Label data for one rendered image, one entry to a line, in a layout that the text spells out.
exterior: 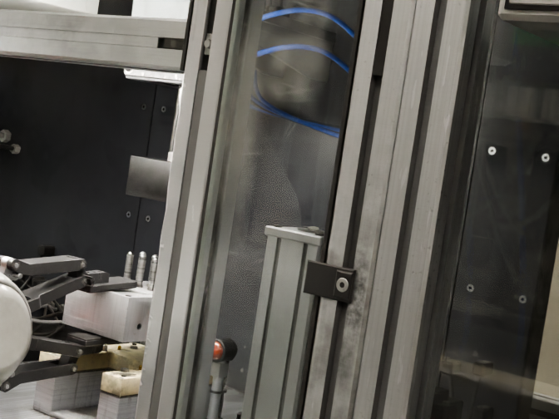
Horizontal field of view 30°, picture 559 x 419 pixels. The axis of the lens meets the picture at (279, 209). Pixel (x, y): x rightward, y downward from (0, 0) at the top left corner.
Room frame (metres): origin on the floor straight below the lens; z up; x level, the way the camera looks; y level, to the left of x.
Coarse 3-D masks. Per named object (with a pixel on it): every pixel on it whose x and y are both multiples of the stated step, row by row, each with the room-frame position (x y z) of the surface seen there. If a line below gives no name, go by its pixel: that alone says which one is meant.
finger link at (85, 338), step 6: (72, 336) 1.10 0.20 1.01; (78, 336) 1.10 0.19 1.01; (84, 336) 1.10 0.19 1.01; (90, 336) 1.11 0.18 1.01; (96, 336) 1.11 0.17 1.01; (102, 336) 1.11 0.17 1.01; (72, 342) 1.10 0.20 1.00; (78, 342) 1.10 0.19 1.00; (84, 342) 1.09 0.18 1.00; (90, 342) 1.09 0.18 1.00; (96, 342) 1.10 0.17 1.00; (102, 342) 1.11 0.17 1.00; (108, 342) 1.12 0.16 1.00; (114, 342) 1.12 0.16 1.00
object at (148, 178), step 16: (176, 96) 1.19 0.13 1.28; (176, 112) 1.18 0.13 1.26; (144, 160) 1.18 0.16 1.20; (160, 160) 1.16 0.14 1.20; (128, 176) 1.19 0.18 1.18; (144, 176) 1.17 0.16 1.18; (160, 176) 1.16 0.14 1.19; (128, 192) 1.19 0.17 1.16; (144, 192) 1.17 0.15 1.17; (160, 192) 1.16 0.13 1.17
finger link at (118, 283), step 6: (114, 282) 1.12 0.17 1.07; (120, 282) 1.13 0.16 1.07; (126, 282) 1.13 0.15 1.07; (132, 282) 1.13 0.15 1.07; (84, 288) 1.09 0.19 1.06; (90, 288) 1.09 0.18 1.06; (96, 288) 1.09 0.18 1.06; (102, 288) 1.10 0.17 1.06; (108, 288) 1.11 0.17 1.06; (114, 288) 1.11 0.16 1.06; (120, 288) 1.12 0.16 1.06; (126, 288) 1.13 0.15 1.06
